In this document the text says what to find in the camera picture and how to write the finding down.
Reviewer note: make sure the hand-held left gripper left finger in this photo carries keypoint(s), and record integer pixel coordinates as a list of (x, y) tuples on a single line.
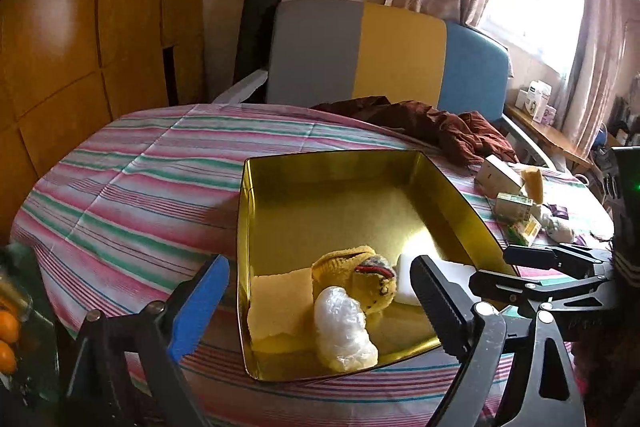
[(200, 307)]

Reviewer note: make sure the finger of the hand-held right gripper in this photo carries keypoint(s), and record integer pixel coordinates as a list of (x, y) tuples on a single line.
[(550, 255), (525, 287)]

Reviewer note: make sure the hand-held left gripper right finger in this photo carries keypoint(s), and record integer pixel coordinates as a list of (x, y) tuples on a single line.
[(440, 307)]

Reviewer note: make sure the green and white box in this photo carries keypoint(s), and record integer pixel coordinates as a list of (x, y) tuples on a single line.
[(525, 232), (512, 205)]

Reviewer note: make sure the yellow sponge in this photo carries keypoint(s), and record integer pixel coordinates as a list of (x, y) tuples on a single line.
[(532, 184)]

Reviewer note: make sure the gold tin box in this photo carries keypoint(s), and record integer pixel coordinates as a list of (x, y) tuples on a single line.
[(325, 207)]

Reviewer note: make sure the white tissue wad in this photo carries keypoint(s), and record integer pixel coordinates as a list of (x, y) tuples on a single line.
[(560, 229)]

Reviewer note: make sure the white flat block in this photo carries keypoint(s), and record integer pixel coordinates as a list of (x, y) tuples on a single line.
[(404, 287)]

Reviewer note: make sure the purple wrapper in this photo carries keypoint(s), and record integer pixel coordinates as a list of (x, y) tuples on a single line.
[(560, 210)]

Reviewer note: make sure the blue round object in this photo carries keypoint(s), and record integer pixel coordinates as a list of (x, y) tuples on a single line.
[(603, 140)]

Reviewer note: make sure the yellow flat cloth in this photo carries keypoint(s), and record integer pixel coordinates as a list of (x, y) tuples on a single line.
[(280, 302)]

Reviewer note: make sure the white cardboard box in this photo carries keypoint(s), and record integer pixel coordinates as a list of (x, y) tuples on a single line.
[(492, 174)]

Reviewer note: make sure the white crumpled plastic bag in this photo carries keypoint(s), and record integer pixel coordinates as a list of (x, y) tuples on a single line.
[(340, 327)]

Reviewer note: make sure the wooden desk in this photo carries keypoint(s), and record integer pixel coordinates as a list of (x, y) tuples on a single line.
[(555, 134)]

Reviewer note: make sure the small purple box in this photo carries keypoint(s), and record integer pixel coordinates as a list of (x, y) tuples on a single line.
[(550, 114)]

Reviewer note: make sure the white box with blue top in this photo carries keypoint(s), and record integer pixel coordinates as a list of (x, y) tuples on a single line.
[(539, 96)]

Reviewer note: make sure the small white box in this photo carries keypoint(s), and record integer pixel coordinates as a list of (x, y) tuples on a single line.
[(523, 99)]

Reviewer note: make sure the glass side table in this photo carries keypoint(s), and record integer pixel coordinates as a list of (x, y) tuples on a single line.
[(35, 357)]

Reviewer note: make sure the brown garment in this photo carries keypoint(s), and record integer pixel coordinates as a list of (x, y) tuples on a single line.
[(425, 122)]

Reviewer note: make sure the orange fruit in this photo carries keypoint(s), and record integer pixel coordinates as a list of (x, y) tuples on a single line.
[(7, 326), (5, 357)]

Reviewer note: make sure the grey yellow blue headboard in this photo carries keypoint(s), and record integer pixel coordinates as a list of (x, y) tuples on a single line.
[(310, 57)]

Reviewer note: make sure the wooden wardrobe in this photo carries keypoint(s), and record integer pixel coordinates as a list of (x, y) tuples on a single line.
[(75, 57)]

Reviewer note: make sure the white bed rail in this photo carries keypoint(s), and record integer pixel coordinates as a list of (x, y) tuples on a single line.
[(525, 139), (240, 87)]

